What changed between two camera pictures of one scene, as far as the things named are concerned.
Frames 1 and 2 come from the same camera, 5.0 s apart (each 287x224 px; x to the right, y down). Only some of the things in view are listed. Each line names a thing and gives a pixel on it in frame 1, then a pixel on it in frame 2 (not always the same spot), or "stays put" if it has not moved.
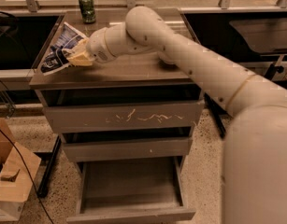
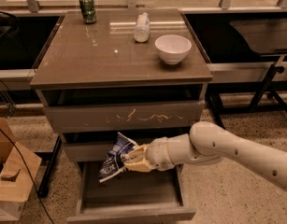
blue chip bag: x=56 y=59 → x=113 y=163
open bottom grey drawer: x=131 y=189 stays put
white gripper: x=97 y=46 → x=157 y=154
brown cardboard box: x=18 y=164 stays put
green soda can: x=87 y=7 stays put
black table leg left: x=48 y=174 stays put
